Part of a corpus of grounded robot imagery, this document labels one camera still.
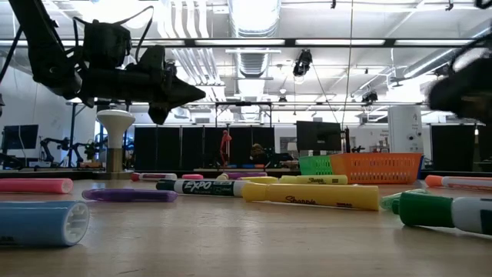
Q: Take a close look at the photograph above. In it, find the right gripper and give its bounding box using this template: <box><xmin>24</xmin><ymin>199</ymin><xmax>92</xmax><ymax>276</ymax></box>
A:
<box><xmin>427</xmin><ymin>55</ymin><xmax>492</xmax><ymax>125</ymax></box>

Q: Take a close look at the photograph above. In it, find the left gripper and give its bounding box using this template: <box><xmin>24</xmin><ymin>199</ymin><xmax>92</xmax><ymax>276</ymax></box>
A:
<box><xmin>78</xmin><ymin>45</ymin><xmax>207</xmax><ymax>125</ymax></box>

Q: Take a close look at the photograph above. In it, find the orange and white marker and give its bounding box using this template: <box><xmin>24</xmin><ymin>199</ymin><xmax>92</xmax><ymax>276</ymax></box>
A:
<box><xmin>424</xmin><ymin>175</ymin><xmax>492</xmax><ymax>192</ymax></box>

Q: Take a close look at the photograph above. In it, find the pink and white marker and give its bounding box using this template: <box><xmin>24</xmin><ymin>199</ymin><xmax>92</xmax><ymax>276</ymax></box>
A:
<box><xmin>130</xmin><ymin>172</ymin><xmax>178</xmax><ymax>182</ymax></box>

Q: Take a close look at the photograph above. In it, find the EXPO dry erase marker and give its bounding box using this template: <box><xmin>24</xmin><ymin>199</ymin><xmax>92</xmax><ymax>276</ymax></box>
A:
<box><xmin>155</xmin><ymin>179</ymin><xmax>250</xmax><ymax>198</ymax></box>

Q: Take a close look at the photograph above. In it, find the purple highlighter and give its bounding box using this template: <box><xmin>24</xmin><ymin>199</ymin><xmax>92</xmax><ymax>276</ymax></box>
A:
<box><xmin>222</xmin><ymin>172</ymin><xmax>268</xmax><ymax>180</ymax></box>

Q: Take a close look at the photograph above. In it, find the translucent purple pen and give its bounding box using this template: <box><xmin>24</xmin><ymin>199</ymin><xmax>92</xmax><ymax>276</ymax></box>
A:
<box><xmin>81</xmin><ymin>188</ymin><xmax>178</xmax><ymax>203</ymax></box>

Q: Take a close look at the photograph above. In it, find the green and white marker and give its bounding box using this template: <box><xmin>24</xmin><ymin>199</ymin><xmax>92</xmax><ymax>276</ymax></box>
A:
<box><xmin>391</xmin><ymin>191</ymin><xmax>492</xmax><ymax>236</ymax></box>

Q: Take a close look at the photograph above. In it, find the slim yellow highlighter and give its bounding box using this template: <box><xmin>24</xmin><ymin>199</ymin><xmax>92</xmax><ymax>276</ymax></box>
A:
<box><xmin>238</xmin><ymin>175</ymin><xmax>279</xmax><ymax>185</ymax></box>

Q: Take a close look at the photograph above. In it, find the green marker cap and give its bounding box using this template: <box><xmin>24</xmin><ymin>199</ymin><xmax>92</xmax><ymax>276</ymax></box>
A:
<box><xmin>379</xmin><ymin>188</ymin><xmax>427</xmax><ymax>211</ymax></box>

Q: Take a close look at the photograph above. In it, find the yellow Sharpie highlighter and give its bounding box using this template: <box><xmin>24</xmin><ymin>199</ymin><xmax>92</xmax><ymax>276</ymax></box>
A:
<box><xmin>241</xmin><ymin>182</ymin><xmax>381</xmax><ymax>212</ymax></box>
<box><xmin>279</xmin><ymin>175</ymin><xmax>349</xmax><ymax>185</ymax></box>

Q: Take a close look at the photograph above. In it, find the white mushroom-shaped lamp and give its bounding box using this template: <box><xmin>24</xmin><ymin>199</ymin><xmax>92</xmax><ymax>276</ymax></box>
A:
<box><xmin>95</xmin><ymin>109</ymin><xmax>136</xmax><ymax>181</ymax></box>

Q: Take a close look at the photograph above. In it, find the person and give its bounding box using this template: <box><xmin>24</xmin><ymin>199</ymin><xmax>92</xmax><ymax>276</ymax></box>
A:
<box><xmin>249</xmin><ymin>143</ymin><xmax>271</xmax><ymax>166</ymax></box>

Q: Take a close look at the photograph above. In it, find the orange plastic basket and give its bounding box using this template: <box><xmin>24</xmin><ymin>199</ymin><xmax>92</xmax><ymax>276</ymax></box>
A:
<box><xmin>329</xmin><ymin>152</ymin><xmax>424</xmax><ymax>185</ymax></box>

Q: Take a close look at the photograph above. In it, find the black computer monitor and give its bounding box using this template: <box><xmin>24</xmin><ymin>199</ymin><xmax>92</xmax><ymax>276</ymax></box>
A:
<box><xmin>295</xmin><ymin>120</ymin><xmax>342</xmax><ymax>152</ymax></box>
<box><xmin>2</xmin><ymin>124</ymin><xmax>39</xmax><ymax>150</ymax></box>

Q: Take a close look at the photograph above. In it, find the green plastic basket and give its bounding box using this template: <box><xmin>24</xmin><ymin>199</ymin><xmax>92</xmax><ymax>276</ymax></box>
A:
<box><xmin>298</xmin><ymin>155</ymin><xmax>335</xmax><ymax>177</ymax></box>

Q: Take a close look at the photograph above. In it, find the light blue highlighter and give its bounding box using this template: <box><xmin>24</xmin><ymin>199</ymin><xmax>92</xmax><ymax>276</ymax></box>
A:
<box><xmin>0</xmin><ymin>199</ymin><xmax>91</xmax><ymax>248</ymax></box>

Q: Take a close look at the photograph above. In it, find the black partition wall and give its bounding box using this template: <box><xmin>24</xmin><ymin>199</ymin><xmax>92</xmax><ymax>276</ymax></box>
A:
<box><xmin>430</xmin><ymin>123</ymin><xmax>492</xmax><ymax>172</ymax></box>
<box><xmin>133</xmin><ymin>125</ymin><xmax>276</xmax><ymax>172</ymax></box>

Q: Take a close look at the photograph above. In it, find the black background rig frame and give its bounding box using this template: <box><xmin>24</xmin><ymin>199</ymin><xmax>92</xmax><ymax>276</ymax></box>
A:
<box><xmin>214</xmin><ymin>100</ymin><xmax>274</xmax><ymax>128</ymax></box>

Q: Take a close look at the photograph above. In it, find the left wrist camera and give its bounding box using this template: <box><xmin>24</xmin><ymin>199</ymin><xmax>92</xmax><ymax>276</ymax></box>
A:
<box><xmin>81</xmin><ymin>18</ymin><xmax>132</xmax><ymax>71</ymax></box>

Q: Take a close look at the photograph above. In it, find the silver ceiling duct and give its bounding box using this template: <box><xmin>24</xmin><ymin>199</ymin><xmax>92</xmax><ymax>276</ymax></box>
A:
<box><xmin>228</xmin><ymin>0</ymin><xmax>281</xmax><ymax>124</ymax></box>

